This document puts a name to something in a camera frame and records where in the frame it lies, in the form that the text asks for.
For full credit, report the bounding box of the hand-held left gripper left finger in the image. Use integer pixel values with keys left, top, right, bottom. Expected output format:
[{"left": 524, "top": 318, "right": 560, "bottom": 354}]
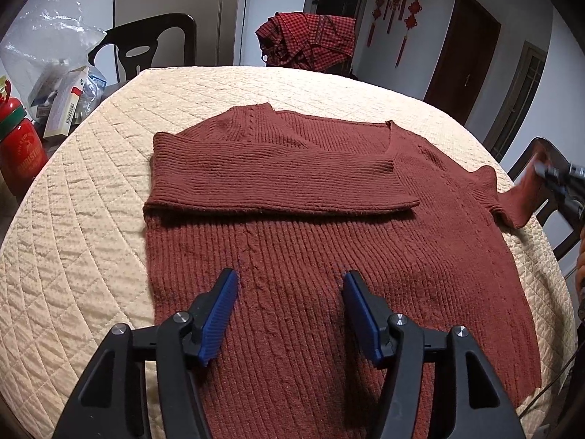
[{"left": 52, "top": 269, "right": 241, "bottom": 439}]

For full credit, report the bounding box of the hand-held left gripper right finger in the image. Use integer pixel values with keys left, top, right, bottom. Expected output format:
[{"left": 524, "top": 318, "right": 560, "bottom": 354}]
[{"left": 343, "top": 271, "right": 526, "bottom": 439}]

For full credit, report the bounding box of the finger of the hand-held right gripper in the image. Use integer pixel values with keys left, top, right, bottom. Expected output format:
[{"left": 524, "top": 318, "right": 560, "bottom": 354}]
[{"left": 534, "top": 158, "right": 572, "bottom": 183}]

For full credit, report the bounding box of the rust brown knit sweater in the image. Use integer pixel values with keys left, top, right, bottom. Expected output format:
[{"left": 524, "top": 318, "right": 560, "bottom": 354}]
[{"left": 143, "top": 103, "right": 551, "bottom": 439}]

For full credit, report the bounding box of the person's right forearm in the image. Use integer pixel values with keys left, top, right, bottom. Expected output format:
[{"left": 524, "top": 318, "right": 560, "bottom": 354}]
[{"left": 575, "top": 229, "right": 585, "bottom": 296}]

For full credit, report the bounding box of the grey panelled door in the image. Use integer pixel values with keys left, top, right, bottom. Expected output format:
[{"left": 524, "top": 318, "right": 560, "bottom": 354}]
[{"left": 482, "top": 40, "right": 549, "bottom": 163}]

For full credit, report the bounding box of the dark brown wooden door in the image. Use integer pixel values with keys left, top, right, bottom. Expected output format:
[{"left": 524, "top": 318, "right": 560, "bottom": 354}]
[{"left": 423, "top": 0, "right": 502, "bottom": 126}]

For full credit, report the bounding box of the beige quilted table cover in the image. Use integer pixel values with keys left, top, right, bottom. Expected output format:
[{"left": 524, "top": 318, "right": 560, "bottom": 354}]
[{"left": 0, "top": 66, "right": 577, "bottom": 439}]

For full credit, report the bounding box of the red canister with green band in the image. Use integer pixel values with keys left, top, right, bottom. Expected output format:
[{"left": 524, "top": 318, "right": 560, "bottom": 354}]
[{"left": 0, "top": 78, "right": 49, "bottom": 197}]

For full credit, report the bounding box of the white cardboard box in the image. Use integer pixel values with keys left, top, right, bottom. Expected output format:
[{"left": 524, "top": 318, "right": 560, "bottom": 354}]
[{"left": 43, "top": 66, "right": 91, "bottom": 138}]

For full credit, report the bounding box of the red plaid cloth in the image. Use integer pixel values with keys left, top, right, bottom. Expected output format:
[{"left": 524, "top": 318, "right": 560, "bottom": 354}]
[{"left": 255, "top": 10, "right": 358, "bottom": 74}]

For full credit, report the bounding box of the clear plastic bag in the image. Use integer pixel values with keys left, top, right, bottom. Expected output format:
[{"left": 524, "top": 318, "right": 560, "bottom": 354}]
[{"left": 0, "top": 0, "right": 108, "bottom": 124}]

